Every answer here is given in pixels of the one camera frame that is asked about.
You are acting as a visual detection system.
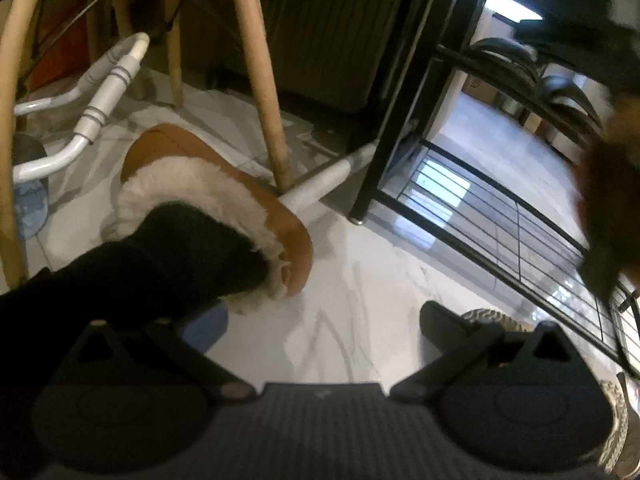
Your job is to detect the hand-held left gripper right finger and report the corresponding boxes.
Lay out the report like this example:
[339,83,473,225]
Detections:
[390,302,571,403]

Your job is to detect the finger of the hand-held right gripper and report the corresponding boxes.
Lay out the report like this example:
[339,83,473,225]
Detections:
[582,225,640,301]

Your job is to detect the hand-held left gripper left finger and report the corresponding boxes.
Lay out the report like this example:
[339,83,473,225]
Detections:
[75,307,256,401]

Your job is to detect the black metal shoe rack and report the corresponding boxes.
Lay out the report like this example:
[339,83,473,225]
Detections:
[350,0,640,386]

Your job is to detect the person's left leg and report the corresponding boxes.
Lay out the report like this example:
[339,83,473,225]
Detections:
[0,202,271,411]

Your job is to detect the cardboard box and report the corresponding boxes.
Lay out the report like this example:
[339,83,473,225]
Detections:
[462,77,501,103]

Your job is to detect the brown fur-lined slipper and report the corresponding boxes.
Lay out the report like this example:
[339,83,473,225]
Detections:
[102,124,315,316]

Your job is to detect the blue round object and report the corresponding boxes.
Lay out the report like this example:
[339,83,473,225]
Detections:
[12,180,51,238]

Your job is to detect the wooden chair legs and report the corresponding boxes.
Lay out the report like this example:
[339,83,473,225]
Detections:
[0,0,293,291]

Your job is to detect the dark ribbed panel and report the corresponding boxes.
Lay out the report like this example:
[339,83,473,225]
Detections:
[240,0,416,116]

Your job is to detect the white metal tube frame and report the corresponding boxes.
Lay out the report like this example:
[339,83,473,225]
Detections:
[12,32,378,221]

